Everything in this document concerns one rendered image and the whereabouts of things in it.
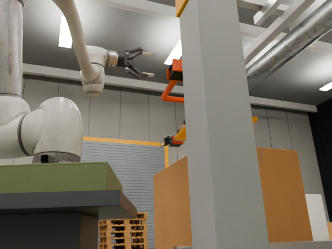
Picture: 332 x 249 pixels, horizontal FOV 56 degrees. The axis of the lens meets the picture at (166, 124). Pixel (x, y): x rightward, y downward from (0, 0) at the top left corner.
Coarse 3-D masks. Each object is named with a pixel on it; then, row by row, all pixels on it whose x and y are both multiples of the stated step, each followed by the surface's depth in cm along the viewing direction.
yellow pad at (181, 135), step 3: (183, 129) 149; (180, 132) 153; (183, 132) 152; (177, 135) 158; (180, 135) 156; (183, 135) 156; (174, 138) 162; (177, 138) 160; (180, 138) 161; (183, 138) 161
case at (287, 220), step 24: (168, 168) 142; (264, 168) 115; (288, 168) 118; (168, 192) 139; (264, 192) 111; (288, 192) 115; (168, 216) 137; (288, 216) 111; (168, 240) 134; (288, 240) 108; (312, 240) 111
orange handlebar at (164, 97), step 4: (168, 84) 133; (172, 84) 130; (168, 88) 134; (172, 88) 134; (164, 92) 139; (168, 92) 137; (164, 96) 141; (168, 96) 145; (172, 96) 146; (164, 100) 145; (168, 100) 145; (172, 100) 145; (176, 100) 145; (180, 100) 146
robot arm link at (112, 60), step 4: (108, 52) 169; (112, 52) 170; (116, 52) 171; (108, 56) 169; (112, 56) 169; (116, 56) 170; (108, 60) 169; (112, 60) 170; (116, 60) 170; (108, 64) 171; (112, 64) 171; (116, 64) 173
